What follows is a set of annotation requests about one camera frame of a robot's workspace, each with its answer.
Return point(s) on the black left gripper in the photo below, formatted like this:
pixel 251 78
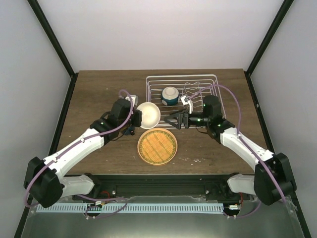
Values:
pixel 137 123

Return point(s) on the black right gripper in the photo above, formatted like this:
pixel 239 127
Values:
pixel 185 113

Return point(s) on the dark blue mug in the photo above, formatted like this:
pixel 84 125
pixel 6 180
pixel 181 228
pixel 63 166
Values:
pixel 129 131

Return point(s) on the small white bowl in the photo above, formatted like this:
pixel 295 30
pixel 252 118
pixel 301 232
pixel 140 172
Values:
pixel 150 115

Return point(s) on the white bowl teal outside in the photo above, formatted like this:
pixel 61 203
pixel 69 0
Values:
pixel 169 96

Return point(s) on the white wire dish rack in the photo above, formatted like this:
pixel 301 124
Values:
pixel 186 85

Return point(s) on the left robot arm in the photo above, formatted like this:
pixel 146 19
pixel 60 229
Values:
pixel 46 179

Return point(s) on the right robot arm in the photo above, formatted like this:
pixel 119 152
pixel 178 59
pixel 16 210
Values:
pixel 273 177

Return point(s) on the round bamboo steamer tray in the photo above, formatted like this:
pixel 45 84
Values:
pixel 157 146

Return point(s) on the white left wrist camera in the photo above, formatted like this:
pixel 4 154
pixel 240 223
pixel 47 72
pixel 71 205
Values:
pixel 133 98

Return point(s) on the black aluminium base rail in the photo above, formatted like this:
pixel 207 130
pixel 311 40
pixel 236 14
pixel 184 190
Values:
pixel 209 187

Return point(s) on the light blue slotted cable duct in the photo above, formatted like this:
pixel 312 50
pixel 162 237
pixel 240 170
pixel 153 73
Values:
pixel 208 208

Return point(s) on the right black frame post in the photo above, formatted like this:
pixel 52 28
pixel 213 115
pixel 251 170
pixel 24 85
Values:
pixel 269 35

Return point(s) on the black frame post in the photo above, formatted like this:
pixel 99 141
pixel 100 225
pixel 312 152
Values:
pixel 36 8
pixel 269 35

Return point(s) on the left black frame post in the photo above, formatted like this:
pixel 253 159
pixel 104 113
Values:
pixel 36 8

